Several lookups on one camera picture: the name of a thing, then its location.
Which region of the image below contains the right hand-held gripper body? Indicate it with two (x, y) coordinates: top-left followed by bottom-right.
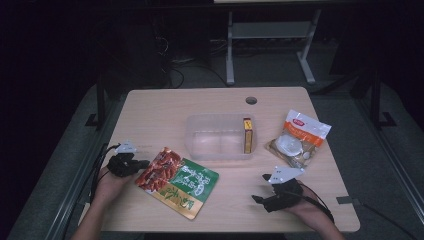
(263, 165), (305, 213)

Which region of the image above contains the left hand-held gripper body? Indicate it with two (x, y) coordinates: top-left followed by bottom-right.
(106, 139), (141, 178)

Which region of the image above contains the green and red snack packet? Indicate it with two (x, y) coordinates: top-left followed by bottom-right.
(134, 146), (220, 221)

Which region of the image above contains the yellow and red box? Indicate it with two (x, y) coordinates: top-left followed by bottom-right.
(243, 117), (254, 155)

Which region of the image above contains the clear plastic container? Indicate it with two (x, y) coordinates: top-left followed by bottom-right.
(184, 113), (258, 161)

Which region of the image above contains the person's left hand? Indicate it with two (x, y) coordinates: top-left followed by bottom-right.
(90, 166), (134, 208)

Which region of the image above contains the person's right hand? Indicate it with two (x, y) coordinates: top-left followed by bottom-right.
(286, 181), (334, 231)

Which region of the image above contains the white and orange snack packet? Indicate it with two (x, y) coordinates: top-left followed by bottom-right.
(265, 109), (333, 169)

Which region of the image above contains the grey tape strip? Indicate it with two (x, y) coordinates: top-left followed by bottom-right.
(335, 196), (362, 205)

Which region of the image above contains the black metal stand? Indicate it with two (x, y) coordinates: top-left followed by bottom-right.
(84, 49), (109, 130)
(369, 68), (398, 130)

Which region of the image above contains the white metal stand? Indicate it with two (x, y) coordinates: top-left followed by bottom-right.
(225, 9), (323, 86)

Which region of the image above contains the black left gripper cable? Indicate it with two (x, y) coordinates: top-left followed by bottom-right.
(89, 143), (122, 205)

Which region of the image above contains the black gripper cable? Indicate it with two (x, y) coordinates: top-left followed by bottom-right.
(293, 183), (335, 224)
(89, 143), (122, 205)

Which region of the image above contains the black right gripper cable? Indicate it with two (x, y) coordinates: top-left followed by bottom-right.
(293, 183), (335, 224)

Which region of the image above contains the grey metal floor rail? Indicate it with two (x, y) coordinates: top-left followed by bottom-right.
(354, 98), (424, 216)
(43, 98), (123, 240)

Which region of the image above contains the tangle of background cables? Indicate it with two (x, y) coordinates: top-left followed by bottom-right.
(151, 31), (229, 89)

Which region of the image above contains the black floor cable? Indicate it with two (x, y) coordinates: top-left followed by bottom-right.
(359, 201), (416, 240)

